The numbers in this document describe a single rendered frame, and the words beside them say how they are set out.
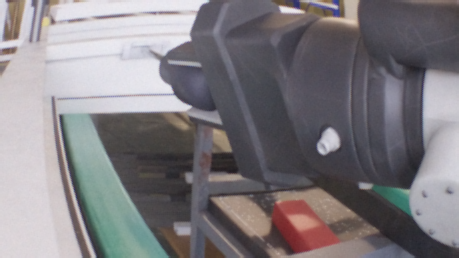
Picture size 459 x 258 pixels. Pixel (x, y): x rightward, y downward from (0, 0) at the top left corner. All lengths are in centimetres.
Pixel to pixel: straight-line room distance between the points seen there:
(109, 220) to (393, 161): 16
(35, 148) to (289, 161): 18
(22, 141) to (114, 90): 38
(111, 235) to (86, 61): 30
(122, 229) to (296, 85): 11
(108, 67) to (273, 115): 28
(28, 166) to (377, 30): 15
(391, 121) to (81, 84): 39
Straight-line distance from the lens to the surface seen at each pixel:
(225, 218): 107
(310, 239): 87
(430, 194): 20
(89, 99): 55
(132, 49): 56
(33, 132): 21
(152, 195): 184
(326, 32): 27
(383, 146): 23
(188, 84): 37
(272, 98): 31
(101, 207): 32
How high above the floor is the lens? 99
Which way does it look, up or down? 14 degrees down
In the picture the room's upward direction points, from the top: 4 degrees clockwise
